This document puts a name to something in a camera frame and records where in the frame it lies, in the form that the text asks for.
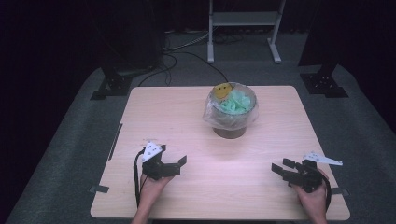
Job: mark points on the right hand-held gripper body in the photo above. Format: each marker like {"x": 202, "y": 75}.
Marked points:
{"x": 306, "y": 175}

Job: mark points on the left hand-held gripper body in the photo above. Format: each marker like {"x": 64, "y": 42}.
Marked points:
{"x": 158, "y": 169}

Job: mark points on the person's left hand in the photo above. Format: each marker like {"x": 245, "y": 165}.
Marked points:
{"x": 154, "y": 189}

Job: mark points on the person's right hand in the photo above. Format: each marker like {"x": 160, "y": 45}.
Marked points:
{"x": 313, "y": 202}

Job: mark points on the black table edge clip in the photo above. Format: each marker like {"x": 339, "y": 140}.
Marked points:
{"x": 340, "y": 192}
{"x": 99, "y": 188}

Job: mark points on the black strip on table edge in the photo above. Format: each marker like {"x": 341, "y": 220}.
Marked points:
{"x": 115, "y": 142}

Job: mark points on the brown round trash bin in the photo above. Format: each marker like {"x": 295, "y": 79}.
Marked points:
{"x": 229, "y": 133}

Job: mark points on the clear plastic bin bag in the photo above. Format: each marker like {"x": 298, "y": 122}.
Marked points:
{"x": 232, "y": 121}

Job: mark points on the crumpled green paper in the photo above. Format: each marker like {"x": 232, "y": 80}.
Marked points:
{"x": 238, "y": 102}

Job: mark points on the black stand base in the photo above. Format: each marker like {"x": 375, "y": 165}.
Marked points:
{"x": 323, "y": 84}
{"x": 113, "y": 85}

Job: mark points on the yellow smiley face item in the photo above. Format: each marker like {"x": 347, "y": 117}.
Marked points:
{"x": 222, "y": 90}

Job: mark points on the white metal stand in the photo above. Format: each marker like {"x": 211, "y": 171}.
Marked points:
{"x": 244, "y": 18}

